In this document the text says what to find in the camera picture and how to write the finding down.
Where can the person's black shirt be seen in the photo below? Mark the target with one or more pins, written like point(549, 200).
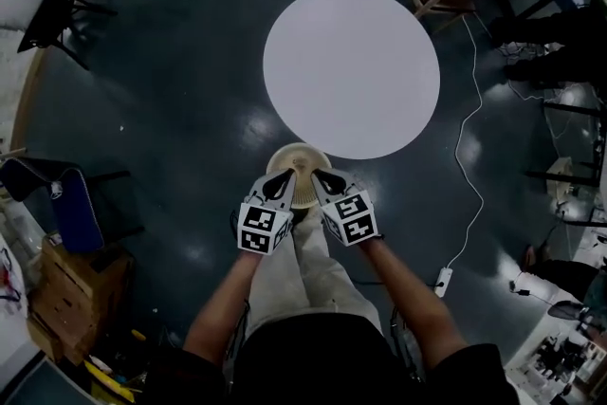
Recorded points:
point(322, 360)

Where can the small wooden box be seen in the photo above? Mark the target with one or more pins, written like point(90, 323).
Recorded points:
point(559, 173)

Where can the beige plastic basket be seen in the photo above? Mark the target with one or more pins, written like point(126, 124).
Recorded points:
point(303, 194)

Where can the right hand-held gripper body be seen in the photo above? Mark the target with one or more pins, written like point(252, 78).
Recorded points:
point(353, 218)

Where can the person's left forearm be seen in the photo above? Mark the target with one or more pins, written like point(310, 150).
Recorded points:
point(218, 308)

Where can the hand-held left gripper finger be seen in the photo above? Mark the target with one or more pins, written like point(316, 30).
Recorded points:
point(288, 194)
point(258, 189)

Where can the white power strip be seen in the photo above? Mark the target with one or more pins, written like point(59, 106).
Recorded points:
point(444, 282)

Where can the black chair blue cushion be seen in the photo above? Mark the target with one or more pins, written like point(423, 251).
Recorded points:
point(76, 213)

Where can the yellow plastic tray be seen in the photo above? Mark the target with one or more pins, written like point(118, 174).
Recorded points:
point(102, 374)

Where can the cluttered white workbench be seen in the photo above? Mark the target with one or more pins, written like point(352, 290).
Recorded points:
point(526, 374)

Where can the person's right forearm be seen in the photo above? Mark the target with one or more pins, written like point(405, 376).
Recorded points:
point(412, 303)

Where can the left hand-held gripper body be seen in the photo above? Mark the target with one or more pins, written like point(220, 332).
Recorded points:
point(258, 230)

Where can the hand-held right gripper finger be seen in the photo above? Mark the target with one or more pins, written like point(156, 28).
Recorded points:
point(348, 185)
point(321, 194)

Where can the brown cardboard box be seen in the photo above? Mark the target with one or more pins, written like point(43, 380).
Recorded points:
point(71, 299)

